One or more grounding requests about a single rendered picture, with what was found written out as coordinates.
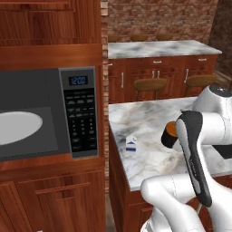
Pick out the microwave start button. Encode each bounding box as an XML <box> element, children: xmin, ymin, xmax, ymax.
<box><xmin>86</xmin><ymin>142</ymin><xmax>98</xmax><ymax>151</ymax></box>

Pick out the grey built-in microwave oven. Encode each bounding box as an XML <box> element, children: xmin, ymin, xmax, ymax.
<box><xmin>0</xmin><ymin>66</ymin><xmax>101</xmax><ymax>162</ymax></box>

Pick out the white round microwave turntable plate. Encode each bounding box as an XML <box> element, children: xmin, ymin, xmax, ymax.
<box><xmin>0</xmin><ymin>111</ymin><xmax>44</xmax><ymax>146</ymax></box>

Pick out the narrow wooden cupboard door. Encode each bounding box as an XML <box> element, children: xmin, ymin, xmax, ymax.
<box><xmin>0</xmin><ymin>180</ymin><xmax>32</xmax><ymax>232</ymax></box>

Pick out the white and blue milk carton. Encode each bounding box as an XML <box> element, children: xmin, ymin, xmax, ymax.
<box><xmin>125</xmin><ymin>134</ymin><xmax>138</xmax><ymax>153</ymax></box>

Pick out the wooden bar stool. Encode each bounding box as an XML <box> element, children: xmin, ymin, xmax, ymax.
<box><xmin>133</xmin><ymin>77</ymin><xmax>169</xmax><ymax>102</ymax></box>
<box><xmin>184</xmin><ymin>73</ymin><xmax>218</xmax><ymax>98</ymax></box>
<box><xmin>155</xmin><ymin>33</ymin><xmax>174</xmax><ymax>42</ymax></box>
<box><xmin>108</xmin><ymin>34</ymin><xmax>121</xmax><ymax>44</ymax></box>
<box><xmin>129</xmin><ymin>34</ymin><xmax>150</xmax><ymax>43</ymax></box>

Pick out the black and orange cylinder food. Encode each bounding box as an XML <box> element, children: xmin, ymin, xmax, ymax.
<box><xmin>160</xmin><ymin>121</ymin><xmax>179</xmax><ymax>150</ymax></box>

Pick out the wooden island with marble top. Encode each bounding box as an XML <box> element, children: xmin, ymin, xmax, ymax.
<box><xmin>107</xmin><ymin>39</ymin><xmax>223</xmax><ymax>104</ymax></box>

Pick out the wooden drawer front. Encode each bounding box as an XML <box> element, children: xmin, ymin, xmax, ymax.
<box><xmin>16</xmin><ymin>168</ymin><xmax>106</xmax><ymax>232</ymax></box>

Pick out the wooden drawer handle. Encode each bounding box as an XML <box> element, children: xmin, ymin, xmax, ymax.
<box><xmin>34</xmin><ymin>181</ymin><xmax>92</xmax><ymax>196</ymax></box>

